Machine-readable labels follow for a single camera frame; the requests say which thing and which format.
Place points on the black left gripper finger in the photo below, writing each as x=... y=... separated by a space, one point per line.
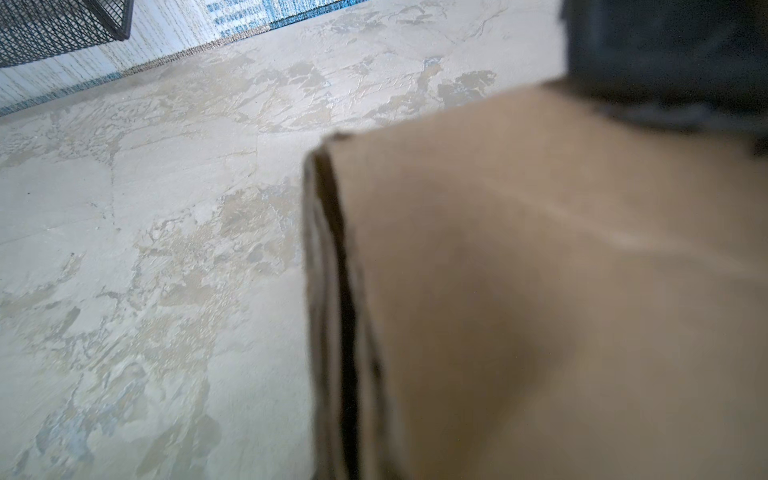
x=677 y=65

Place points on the brown cardboard box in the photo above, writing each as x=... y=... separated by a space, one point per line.
x=527 y=287

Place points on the black wire mesh shelf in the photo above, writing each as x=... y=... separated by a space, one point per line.
x=33 y=30

